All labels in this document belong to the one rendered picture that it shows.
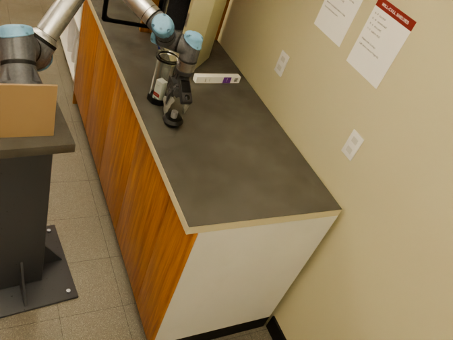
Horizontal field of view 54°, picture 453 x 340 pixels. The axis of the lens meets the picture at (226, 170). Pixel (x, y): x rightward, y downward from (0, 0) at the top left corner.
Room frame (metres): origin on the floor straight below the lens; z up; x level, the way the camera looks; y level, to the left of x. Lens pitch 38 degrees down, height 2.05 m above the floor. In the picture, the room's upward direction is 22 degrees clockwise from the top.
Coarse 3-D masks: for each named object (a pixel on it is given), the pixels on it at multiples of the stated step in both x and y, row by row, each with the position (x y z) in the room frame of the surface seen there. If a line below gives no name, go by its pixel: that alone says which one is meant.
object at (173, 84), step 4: (176, 68) 1.59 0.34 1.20; (176, 72) 1.62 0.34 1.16; (180, 72) 1.57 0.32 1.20; (172, 76) 1.63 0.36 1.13; (176, 76) 1.61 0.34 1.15; (188, 76) 1.58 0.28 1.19; (168, 80) 1.62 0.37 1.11; (172, 80) 1.59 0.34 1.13; (176, 80) 1.60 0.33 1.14; (168, 84) 1.62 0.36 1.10; (172, 84) 1.59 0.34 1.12; (176, 84) 1.57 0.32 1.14; (172, 88) 1.58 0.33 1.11; (176, 88) 1.56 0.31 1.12; (176, 92) 1.57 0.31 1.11; (176, 96) 1.57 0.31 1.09
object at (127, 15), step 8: (112, 0) 2.16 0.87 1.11; (120, 0) 2.18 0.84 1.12; (152, 0) 2.27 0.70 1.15; (112, 8) 2.16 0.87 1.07; (120, 8) 2.18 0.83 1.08; (128, 8) 2.20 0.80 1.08; (112, 16) 2.16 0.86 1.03; (120, 16) 2.19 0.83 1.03; (128, 16) 2.21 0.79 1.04; (136, 16) 2.23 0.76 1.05
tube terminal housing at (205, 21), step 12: (192, 0) 2.07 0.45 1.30; (204, 0) 2.10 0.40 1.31; (216, 0) 2.15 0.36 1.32; (192, 12) 2.07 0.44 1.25; (204, 12) 2.11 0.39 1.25; (216, 12) 2.21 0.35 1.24; (192, 24) 2.08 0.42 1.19; (204, 24) 2.12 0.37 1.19; (216, 24) 2.28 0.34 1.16; (204, 36) 2.13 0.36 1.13; (204, 48) 2.19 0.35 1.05; (204, 60) 2.26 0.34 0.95
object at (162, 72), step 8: (160, 56) 1.73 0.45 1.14; (168, 56) 1.76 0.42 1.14; (176, 56) 1.75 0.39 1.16; (160, 64) 1.68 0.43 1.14; (160, 72) 1.67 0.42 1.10; (168, 72) 1.68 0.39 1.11; (152, 80) 1.69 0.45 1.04; (160, 80) 1.67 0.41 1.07; (152, 88) 1.68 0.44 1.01; (160, 88) 1.67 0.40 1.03; (168, 88) 1.69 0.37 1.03; (152, 96) 1.68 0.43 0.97; (160, 96) 1.68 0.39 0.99
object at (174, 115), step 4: (168, 112) 1.61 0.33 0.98; (172, 112) 1.58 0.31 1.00; (176, 112) 1.58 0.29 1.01; (164, 116) 1.57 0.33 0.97; (168, 116) 1.58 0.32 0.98; (172, 116) 1.58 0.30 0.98; (176, 116) 1.58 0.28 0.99; (180, 116) 1.61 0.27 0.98; (164, 120) 1.55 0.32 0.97; (168, 120) 1.55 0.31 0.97; (172, 120) 1.56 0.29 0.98; (176, 120) 1.57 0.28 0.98; (180, 120) 1.58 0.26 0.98; (168, 124) 1.55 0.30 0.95; (172, 124) 1.55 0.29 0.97; (176, 124) 1.56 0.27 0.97; (180, 124) 1.57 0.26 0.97
